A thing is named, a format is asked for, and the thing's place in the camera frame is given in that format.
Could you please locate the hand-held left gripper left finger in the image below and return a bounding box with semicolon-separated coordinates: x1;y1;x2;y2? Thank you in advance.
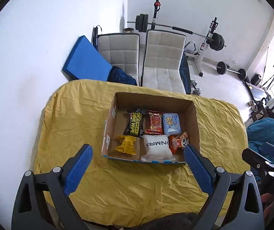
12;144;93;230

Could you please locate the light blue snack packet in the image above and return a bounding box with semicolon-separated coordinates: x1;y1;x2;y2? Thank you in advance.
163;113;182;135

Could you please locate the red snack packet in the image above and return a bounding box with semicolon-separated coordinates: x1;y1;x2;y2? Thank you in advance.
145;110;164;135

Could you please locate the white barbell rack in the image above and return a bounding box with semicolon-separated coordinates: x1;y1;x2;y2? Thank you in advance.
151;0;220;77

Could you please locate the teal draped cloth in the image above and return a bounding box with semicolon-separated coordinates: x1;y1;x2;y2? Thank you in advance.
246;118;274;163

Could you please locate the short barbell with plates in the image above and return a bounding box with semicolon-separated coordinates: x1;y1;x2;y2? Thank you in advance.
215;62;247;80

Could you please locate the black folded strap frame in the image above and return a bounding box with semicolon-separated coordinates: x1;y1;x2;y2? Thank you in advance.
92;25;104;51

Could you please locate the blue foam mat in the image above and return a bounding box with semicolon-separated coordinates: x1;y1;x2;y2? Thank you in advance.
61;35;112;81

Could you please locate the long barbell with plates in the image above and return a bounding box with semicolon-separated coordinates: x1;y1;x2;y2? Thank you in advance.
127;14;226;51

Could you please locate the black walking pad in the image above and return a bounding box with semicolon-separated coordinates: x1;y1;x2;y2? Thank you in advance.
246;81;271;101

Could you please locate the person's right hand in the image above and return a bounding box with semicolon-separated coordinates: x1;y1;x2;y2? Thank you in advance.
261;194;274;219

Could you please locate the white padded chair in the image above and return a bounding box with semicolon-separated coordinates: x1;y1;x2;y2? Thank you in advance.
96;32;141;87
140;29;187;94

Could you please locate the white soft pouch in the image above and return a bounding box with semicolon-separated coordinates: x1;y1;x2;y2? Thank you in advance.
140;134;176;162

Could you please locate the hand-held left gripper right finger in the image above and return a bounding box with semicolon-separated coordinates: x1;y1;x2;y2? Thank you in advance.
183;144;265;230

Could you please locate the yellow snack packet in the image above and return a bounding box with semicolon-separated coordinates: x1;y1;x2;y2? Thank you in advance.
114;135;137;155

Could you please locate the grey exercise handle frame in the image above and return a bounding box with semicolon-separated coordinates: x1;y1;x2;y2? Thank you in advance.
185;41;198;56

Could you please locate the black wipes packet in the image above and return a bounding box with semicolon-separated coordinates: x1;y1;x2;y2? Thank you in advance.
123;109;145;138

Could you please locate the orange panda snack packet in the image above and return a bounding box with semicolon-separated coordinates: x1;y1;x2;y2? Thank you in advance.
168;132;189;155

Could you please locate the black box heater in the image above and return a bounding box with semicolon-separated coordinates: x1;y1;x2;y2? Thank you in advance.
251;73;262;86

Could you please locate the black resistance band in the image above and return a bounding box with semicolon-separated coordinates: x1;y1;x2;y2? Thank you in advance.
261;45;270;87

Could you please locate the cardboard box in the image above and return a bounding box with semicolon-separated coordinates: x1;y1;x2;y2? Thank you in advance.
101;92;201;164

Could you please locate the yellow tablecloth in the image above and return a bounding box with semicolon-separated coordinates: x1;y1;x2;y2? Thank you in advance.
34;79;249;228

